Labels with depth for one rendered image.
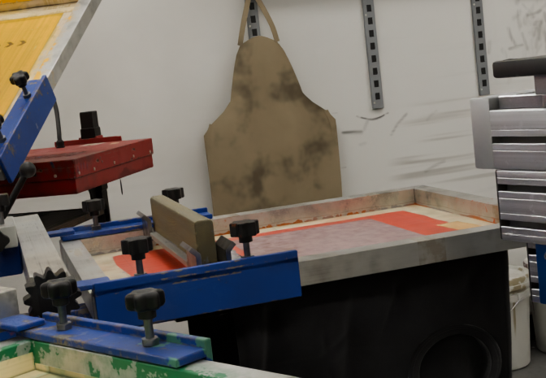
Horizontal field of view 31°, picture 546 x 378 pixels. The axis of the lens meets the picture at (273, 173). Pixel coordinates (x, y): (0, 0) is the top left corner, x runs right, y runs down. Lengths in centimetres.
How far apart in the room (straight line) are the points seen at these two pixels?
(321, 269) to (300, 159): 233
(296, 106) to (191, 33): 49
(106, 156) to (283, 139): 120
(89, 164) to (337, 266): 125
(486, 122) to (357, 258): 35
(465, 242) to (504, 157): 35
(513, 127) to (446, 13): 290
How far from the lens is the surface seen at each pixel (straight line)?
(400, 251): 152
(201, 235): 151
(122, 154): 282
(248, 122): 374
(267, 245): 181
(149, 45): 372
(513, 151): 123
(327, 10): 391
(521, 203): 123
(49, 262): 142
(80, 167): 256
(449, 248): 155
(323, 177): 385
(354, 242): 175
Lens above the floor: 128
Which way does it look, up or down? 6 degrees down
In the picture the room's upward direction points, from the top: 6 degrees counter-clockwise
